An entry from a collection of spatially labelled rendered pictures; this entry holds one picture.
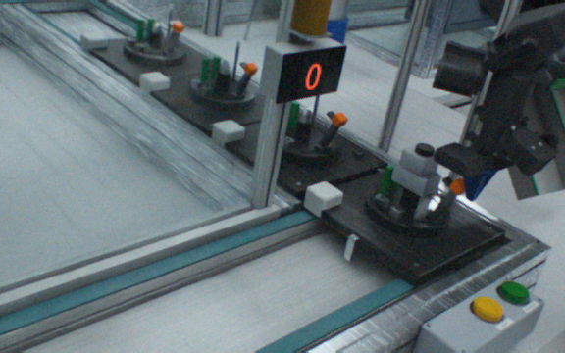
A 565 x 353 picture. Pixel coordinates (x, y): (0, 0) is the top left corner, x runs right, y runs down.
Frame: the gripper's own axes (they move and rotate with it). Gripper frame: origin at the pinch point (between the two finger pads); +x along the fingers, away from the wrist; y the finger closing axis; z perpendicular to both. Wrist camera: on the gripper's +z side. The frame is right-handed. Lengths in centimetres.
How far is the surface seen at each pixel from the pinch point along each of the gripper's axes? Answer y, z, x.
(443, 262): -5.7, 2.0, 11.7
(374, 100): 56, -62, 23
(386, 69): 80, -78, 23
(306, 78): -20.4, -18.9, -11.4
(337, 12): 58, -83, 6
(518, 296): -2.9, 12.9, 11.5
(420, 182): -2.3, -7.6, 4.0
